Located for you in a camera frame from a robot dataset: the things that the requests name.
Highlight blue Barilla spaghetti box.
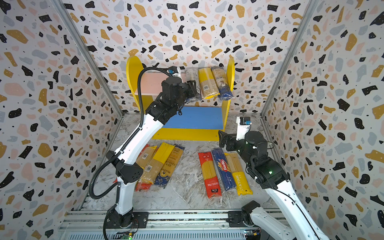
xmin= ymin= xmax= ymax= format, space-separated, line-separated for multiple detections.
xmin=211 ymin=148 xmax=236 ymax=191

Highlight dark blue spaghetti bag left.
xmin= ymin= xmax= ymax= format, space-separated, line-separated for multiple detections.
xmin=154 ymin=145 xmax=185 ymax=188

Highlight yellow shelf pink blue boards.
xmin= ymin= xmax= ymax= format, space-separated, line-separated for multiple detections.
xmin=126 ymin=56 xmax=235 ymax=141

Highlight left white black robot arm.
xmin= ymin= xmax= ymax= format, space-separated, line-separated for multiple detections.
xmin=106 ymin=77 xmax=197 ymax=228

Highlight red top spaghetti bag far-left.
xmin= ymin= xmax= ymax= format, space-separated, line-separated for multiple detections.
xmin=112 ymin=159 xmax=144 ymax=185

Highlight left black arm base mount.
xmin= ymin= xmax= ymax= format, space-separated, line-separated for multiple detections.
xmin=105 ymin=209 xmax=149 ymax=230

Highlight white label spaghetti bag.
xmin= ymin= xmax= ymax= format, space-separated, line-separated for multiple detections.
xmin=186 ymin=68 xmax=202 ymax=104

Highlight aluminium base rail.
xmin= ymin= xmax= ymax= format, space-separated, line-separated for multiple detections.
xmin=58 ymin=209 xmax=288 ymax=240

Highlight left black corrugated cable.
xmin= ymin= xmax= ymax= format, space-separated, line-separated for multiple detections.
xmin=88 ymin=66 xmax=172 ymax=240

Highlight yellow Statime spaghetti bag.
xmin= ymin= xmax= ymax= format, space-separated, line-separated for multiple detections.
xmin=225 ymin=153 xmax=253 ymax=196

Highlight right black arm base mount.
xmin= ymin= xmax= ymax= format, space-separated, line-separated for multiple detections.
xmin=226 ymin=211 xmax=268 ymax=228

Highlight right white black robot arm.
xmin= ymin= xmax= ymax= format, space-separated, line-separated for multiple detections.
xmin=219 ymin=131 xmax=328 ymax=240

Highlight yellow top spaghetti bag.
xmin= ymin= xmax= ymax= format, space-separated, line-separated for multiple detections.
xmin=198 ymin=68 xmax=220 ymax=99
xmin=141 ymin=143 xmax=175 ymax=184

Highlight yellow navy spaghetti bag figure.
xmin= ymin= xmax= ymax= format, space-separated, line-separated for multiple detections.
xmin=211 ymin=66 xmax=234 ymax=101

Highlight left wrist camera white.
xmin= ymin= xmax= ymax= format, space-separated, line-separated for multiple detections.
xmin=167 ymin=66 xmax=182 ymax=79

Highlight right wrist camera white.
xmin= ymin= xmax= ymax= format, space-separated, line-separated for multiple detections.
xmin=236 ymin=116 xmax=252 ymax=141

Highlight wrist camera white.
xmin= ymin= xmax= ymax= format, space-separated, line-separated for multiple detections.
xmin=167 ymin=66 xmax=182 ymax=79
xmin=236 ymin=116 xmax=252 ymax=141

